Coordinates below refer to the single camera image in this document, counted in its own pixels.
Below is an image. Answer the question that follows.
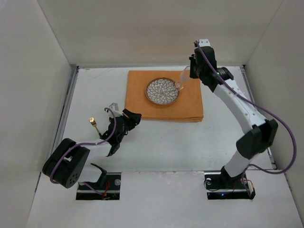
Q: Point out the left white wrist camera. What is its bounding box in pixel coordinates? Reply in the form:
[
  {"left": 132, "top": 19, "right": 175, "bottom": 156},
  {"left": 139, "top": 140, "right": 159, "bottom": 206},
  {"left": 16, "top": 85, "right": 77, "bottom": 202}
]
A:
[{"left": 104, "top": 103, "right": 122, "bottom": 117}]

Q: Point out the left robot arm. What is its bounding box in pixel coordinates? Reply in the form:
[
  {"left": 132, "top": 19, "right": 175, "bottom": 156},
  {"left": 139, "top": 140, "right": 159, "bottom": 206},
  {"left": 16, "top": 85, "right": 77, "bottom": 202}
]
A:
[{"left": 42, "top": 105, "right": 142, "bottom": 189}]

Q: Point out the orange cloth placemat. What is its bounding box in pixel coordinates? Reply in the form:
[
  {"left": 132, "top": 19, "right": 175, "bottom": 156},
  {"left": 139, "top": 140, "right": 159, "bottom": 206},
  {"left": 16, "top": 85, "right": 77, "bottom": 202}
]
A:
[{"left": 125, "top": 70, "right": 204, "bottom": 122}]

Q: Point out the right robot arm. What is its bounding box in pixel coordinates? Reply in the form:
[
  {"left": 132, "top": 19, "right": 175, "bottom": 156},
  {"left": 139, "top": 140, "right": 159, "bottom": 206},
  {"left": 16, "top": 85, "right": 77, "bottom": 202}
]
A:
[{"left": 189, "top": 45, "right": 278, "bottom": 183}]

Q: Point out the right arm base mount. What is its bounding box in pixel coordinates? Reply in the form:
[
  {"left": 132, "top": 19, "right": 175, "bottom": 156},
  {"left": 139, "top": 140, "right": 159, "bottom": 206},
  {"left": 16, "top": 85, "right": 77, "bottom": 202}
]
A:
[{"left": 203, "top": 171, "right": 256, "bottom": 200}]

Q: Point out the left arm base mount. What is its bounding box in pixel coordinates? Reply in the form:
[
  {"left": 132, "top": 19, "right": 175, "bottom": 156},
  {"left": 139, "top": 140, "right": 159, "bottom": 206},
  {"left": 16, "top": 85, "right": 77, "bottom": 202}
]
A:
[{"left": 76, "top": 172, "right": 122, "bottom": 200}]

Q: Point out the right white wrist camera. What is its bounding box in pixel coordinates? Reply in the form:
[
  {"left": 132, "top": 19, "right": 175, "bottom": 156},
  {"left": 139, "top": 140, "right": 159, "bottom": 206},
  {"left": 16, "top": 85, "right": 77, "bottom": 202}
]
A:
[{"left": 194, "top": 39, "right": 210, "bottom": 47}]

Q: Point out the floral patterned plate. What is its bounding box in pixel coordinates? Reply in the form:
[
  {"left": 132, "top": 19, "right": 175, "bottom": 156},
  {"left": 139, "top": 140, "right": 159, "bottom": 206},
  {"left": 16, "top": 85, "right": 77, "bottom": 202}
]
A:
[{"left": 145, "top": 77, "right": 180, "bottom": 105}]

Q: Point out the gold fork dark handle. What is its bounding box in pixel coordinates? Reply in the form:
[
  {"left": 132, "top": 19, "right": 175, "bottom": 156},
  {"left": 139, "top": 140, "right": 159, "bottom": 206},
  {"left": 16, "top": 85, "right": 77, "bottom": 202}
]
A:
[{"left": 89, "top": 117, "right": 102, "bottom": 139}]

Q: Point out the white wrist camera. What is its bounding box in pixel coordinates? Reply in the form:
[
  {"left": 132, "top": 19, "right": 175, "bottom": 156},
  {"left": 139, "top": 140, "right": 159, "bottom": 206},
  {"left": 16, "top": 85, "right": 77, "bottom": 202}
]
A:
[
  {"left": 104, "top": 103, "right": 122, "bottom": 117},
  {"left": 194, "top": 39, "right": 210, "bottom": 47}
]

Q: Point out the clear wine glass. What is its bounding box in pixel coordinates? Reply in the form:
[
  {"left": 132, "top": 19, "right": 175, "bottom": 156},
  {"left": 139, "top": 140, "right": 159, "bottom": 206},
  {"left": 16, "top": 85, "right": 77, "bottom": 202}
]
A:
[{"left": 175, "top": 66, "right": 191, "bottom": 91}]

